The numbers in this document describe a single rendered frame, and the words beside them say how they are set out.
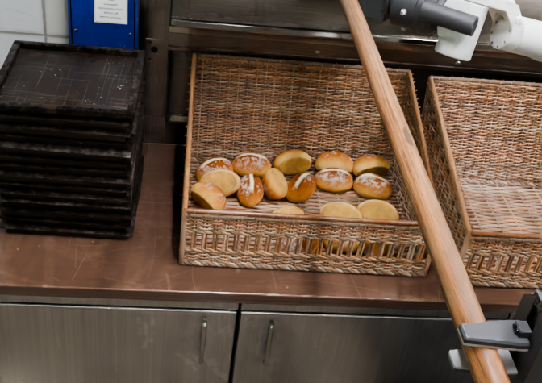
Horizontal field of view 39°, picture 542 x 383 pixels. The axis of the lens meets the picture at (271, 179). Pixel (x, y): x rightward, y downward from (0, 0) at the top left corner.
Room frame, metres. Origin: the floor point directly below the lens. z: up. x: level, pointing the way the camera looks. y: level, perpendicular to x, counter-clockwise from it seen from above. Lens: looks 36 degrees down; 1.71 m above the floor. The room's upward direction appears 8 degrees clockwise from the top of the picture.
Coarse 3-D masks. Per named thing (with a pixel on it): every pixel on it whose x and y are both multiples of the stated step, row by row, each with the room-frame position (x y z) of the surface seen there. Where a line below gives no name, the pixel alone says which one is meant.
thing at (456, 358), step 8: (448, 352) 0.51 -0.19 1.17; (456, 352) 0.51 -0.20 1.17; (504, 352) 0.52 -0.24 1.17; (456, 360) 0.50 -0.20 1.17; (464, 360) 0.50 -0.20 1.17; (504, 360) 0.51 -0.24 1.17; (512, 360) 0.51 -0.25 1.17; (456, 368) 0.49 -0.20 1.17; (464, 368) 0.49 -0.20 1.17; (512, 368) 0.50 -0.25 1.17; (512, 376) 0.50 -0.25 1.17
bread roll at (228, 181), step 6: (204, 174) 1.48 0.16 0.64; (210, 174) 1.47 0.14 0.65; (216, 174) 1.47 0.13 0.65; (222, 174) 1.47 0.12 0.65; (228, 174) 1.47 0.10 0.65; (234, 174) 1.48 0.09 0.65; (204, 180) 1.47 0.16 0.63; (210, 180) 1.47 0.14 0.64; (216, 180) 1.47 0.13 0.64; (222, 180) 1.47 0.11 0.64; (228, 180) 1.47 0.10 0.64; (234, 180) 1.47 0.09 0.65; (222, 186) 1.46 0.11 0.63; (228, 186) 1.46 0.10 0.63; (234, 186) 1.46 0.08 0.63; (228, 192) 1.45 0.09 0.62; (234, 192) 1.46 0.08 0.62
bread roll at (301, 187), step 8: (296, 176) 1.52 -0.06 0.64; (304, 176) 1.52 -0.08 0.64; (312, 176) 1.54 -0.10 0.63; (288, 184) 1.51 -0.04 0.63; (296, 184) 1.49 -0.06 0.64; (304, 184) 1.50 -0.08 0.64; (312, 184) 1.52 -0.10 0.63; (288, 192) 1.48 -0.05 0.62; (296, 192) 1.48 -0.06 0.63; (304, 192) 1.49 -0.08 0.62; (312, 192) 1.51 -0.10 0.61; (296, 200) 1.48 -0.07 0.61; (304, 200) 1.49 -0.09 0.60
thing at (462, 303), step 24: (360, 24) 1.16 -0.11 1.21; (360, 48) 1.09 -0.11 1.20; (384, 72) 1.01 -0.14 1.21; (384, 96) 0.94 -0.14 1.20; (384, 120) 0.89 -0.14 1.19; (408, 144) 0.82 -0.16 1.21; (408, 168) 0.77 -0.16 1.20; (408, 192) 0.74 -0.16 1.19; (432, 192) 0.73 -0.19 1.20; (432, 216) 0.68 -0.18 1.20; (432, 240) 0.64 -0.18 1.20; (432, 264) 0.62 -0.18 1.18; (456, 264) 0.60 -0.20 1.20; (456, 288) 0.57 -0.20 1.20; (456, 312) 0.54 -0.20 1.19; (480, 312) 0.54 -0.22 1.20; (480, 360) 0.48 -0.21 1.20
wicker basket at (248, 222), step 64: (192, 64) 1.64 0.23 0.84; (256, 64) 1.69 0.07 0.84; (320, 64) 1.72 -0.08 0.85; (192, 128) 1.44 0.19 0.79; (256, 128) 1.66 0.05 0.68; (320, 128) 1.68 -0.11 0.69; (384, 128) 1.70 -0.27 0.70; (320, 192) 1.55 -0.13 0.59; (192, 256) 1.22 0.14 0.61; (256, 256) 1.24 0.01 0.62; (320, 256) 1.26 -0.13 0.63; (384, 256) 1.29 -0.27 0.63
